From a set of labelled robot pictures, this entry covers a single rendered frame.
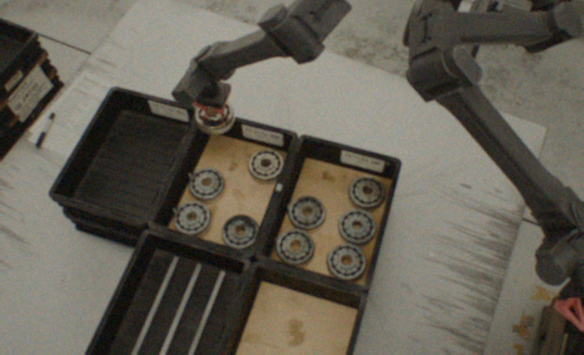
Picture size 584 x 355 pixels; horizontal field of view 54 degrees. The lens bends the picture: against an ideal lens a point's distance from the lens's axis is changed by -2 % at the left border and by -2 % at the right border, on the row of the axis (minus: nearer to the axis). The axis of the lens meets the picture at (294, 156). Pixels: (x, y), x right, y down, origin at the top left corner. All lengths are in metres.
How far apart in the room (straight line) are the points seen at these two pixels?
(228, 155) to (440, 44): 0.94
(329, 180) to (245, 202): 0.25
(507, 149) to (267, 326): 0.79
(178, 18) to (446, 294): 1.39
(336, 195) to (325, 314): 0.35
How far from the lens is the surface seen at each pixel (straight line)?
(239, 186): 1.71
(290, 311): 1.56
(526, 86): 3.17
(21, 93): 2.65
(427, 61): 0.98
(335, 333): 1.54
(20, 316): 1.86
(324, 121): 1.98
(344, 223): 1.62
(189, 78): 1.39
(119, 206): 1.75
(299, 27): 1.01
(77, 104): 2.16
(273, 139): 1.72
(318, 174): 1.72
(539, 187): 1.12
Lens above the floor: 2.32
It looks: 58 degrees down
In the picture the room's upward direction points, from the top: 1 degrees counter-clockwise
